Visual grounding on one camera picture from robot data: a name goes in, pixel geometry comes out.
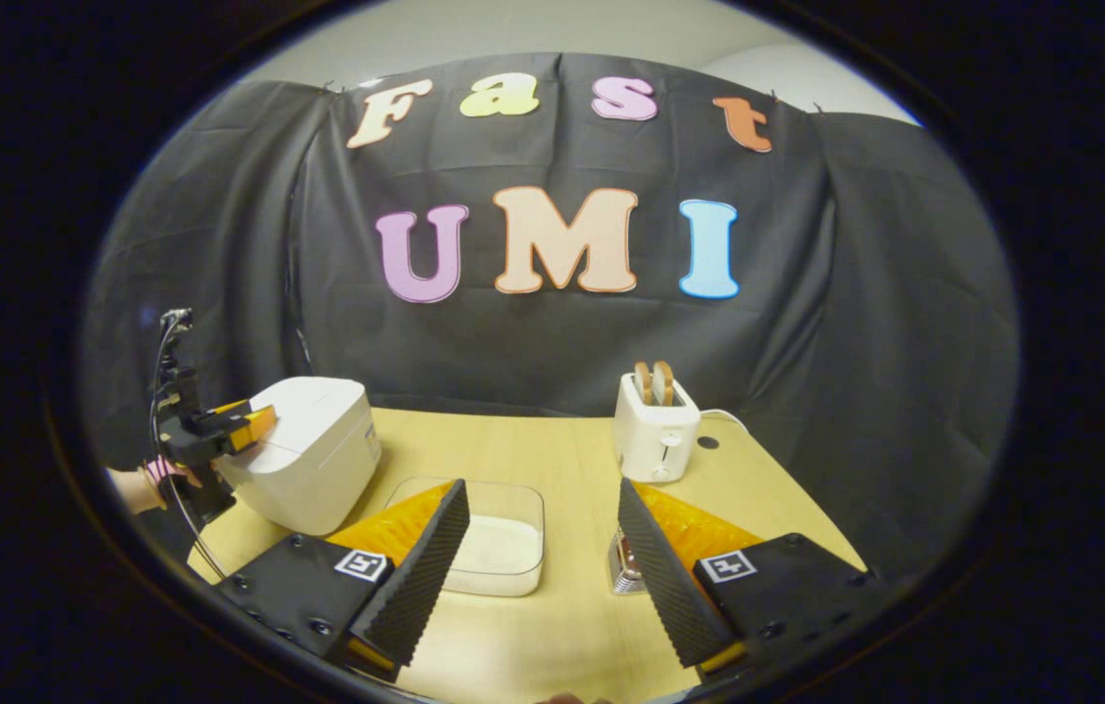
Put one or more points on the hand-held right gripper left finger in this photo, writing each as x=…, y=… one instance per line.
x=416, y=587

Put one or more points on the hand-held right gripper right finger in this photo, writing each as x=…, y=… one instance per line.
x=660, y=577

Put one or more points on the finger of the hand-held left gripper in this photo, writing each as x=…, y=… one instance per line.
x=249, y=425

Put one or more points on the white rice cooker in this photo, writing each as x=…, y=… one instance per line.
x=308, y=460

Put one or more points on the white rice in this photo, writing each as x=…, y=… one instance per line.
x=504, y=557

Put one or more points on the clear plastic box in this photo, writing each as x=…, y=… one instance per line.
x=504, y=533

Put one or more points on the white toaster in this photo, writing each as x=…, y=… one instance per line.
x=655, y=445

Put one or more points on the toasted bread slice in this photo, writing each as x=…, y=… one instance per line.
x=643, y=383
x=664, y=383

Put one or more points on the black backdrop cloth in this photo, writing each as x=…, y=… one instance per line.
x=856, y=342

